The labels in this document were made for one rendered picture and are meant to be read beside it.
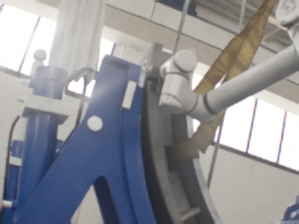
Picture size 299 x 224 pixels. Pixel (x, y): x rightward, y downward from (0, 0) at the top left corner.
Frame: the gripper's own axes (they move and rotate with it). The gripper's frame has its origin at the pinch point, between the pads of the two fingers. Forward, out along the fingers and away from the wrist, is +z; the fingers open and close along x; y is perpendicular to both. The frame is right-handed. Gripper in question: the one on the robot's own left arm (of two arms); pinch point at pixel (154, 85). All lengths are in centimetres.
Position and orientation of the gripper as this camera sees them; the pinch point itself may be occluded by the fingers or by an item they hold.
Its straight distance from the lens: 207.4
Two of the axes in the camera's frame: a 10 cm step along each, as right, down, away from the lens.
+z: -3.4, 2.2, 9.1
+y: 2.4, -9.2, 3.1
